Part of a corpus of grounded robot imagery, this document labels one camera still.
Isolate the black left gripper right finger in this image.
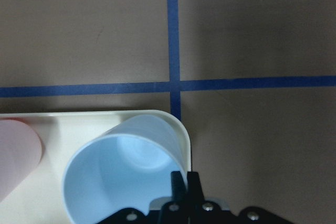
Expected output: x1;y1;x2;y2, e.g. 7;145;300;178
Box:
187;172;205;203

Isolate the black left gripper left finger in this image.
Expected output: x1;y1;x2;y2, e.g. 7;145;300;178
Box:
171;171;187;203

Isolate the light blue plastic cup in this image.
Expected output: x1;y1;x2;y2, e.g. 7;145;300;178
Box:
62;114;191;223

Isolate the pink plastic cup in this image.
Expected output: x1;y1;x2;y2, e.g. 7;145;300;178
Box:
1;120;42;200

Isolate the cream rabbit print tray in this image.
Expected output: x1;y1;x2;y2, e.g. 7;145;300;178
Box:
1;110;192;223

